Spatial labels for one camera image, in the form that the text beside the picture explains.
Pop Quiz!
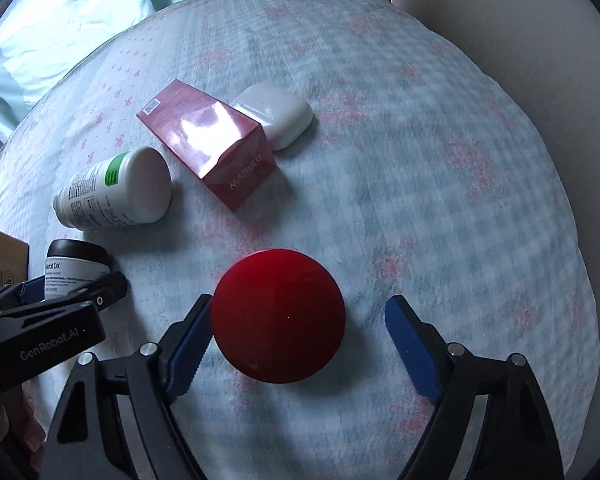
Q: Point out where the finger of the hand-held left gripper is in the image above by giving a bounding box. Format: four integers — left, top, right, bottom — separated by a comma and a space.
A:
0, 277, 47, 313
0, 271, 129, 320

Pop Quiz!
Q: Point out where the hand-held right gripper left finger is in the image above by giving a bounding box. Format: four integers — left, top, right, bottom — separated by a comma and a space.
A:
40, 294, 216, 480

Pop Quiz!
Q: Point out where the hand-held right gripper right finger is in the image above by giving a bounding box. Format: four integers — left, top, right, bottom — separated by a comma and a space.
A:
384, 294, 567, 480

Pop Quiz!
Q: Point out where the white jar with black lid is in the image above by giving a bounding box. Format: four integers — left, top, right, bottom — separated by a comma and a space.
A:
43, 239, 112, 304

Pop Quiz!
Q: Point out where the red round box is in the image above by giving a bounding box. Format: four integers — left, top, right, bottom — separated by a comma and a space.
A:
211, 248, 347, 385

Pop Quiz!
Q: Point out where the person's left hand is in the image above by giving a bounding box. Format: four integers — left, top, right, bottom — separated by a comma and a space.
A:
0, 386, 47, 457

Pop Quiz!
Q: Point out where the brown cardboard box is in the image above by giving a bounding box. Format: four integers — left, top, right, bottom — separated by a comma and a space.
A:
0, 222, 31, 297

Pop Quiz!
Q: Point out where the white bottle with green label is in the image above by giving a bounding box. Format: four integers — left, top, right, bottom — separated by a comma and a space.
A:
53, 146, 175, 231

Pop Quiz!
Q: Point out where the checked floral blanket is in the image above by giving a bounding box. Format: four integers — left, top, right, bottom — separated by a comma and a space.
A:
0, 0, 600, 480

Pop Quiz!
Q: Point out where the pink glossy carton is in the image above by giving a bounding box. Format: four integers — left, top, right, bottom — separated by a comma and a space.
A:
135, 78, 276, 211

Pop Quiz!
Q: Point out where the white rounded case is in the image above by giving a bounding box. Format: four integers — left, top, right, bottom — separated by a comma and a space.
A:
232, 83, 315, 152

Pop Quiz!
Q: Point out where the light blue bed sheet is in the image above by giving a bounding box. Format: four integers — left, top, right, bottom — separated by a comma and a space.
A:
0, 0, 202, 142

